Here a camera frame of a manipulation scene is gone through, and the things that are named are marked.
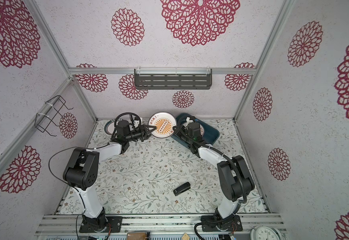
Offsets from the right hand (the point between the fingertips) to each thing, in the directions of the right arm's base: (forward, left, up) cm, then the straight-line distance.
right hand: (172, 124), depth 87 cm
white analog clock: (-49, -44, -20) cm, 69 cm away
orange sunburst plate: (+3, +5, -1) cm, 6 cm away
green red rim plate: (+16, +50, -21) cm, 57 cm away
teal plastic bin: (+9, -26, -19) cm, 33 cm away
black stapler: (-30, -6, -19) cm, 36 cm away
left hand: (-2, +10, -3) cm, 11 cm away
